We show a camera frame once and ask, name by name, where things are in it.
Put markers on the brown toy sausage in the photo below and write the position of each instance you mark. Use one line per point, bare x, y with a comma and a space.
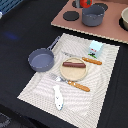
71, 64

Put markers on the light blue cup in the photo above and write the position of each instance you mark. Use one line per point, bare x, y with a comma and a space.
95, 49

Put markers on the red toy tomato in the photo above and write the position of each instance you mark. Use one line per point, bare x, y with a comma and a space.
85, 3

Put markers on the beige round plate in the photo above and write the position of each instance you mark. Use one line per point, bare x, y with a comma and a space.
73, 73

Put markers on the beige woven placemat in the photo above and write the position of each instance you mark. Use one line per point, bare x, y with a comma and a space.
80, 108

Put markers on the beige bowl on stove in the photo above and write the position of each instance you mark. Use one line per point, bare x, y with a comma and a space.
124, 15

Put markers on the fork with wooden handle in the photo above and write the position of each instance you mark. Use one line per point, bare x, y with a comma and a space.
60, 79

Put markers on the knife with wooden handle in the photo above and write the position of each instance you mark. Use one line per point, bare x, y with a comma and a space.
84, 58

